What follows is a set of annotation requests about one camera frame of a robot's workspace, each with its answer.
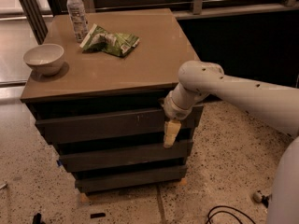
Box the white power strip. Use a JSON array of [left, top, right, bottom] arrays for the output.
[[252, 190, 272, 207]]

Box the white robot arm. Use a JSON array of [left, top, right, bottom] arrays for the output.
[[164, 61, 299, 224]]

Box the white ceramic bowl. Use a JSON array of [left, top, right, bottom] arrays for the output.
[[23, 44, 64, 76]]

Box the brown top drawer cabinet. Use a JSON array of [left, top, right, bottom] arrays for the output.
[[20, 8, 212, 195]]

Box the green snack bag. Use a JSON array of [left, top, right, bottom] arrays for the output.
[[79, 24, 140, 58]]

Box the black object floor edge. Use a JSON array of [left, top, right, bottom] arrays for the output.
[[32, 213, 44, 224]]

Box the small black floor object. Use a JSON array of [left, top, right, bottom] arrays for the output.
[[90, 213, 106, 218]]

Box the clear plastic water bottle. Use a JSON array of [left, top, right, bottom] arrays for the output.
[[66, 0, 89, 43]]

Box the black floor cable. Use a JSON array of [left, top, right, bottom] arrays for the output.
[[205, 204, 257, 224]]

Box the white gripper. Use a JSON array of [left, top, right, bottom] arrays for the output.
[[164, 91, 191, 148]]

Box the grey bottom drawer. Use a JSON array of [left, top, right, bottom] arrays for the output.
[[75, 165, 187, 193]]

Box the grey middle drawer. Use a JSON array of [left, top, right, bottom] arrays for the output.
[[60, 139, 193, 173]]

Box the grey top drawer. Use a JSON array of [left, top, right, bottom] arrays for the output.
[[35, 104, 205, 146]]

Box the grey drawer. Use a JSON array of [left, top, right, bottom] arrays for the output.
[[75, 165, 187, 193], [35, 104, 205, 146], [60, 139, 193, 173]]

